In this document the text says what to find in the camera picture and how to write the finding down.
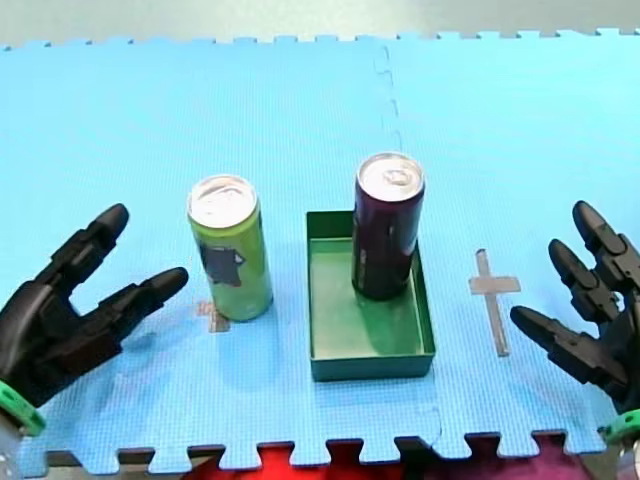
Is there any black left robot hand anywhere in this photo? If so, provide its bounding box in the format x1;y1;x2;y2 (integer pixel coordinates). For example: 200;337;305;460
0;202;190;409

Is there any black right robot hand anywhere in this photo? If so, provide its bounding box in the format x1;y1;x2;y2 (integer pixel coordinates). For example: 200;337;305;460
509;200;640;414

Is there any green drink can dark band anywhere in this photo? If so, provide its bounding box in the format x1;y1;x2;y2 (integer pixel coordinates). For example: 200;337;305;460
186;173;274;322

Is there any dark purple drink can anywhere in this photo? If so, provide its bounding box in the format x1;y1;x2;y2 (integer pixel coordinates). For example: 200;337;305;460
350;152;426;302

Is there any shallow green tray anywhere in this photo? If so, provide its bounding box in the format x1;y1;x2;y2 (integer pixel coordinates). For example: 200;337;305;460
305;209;436;384

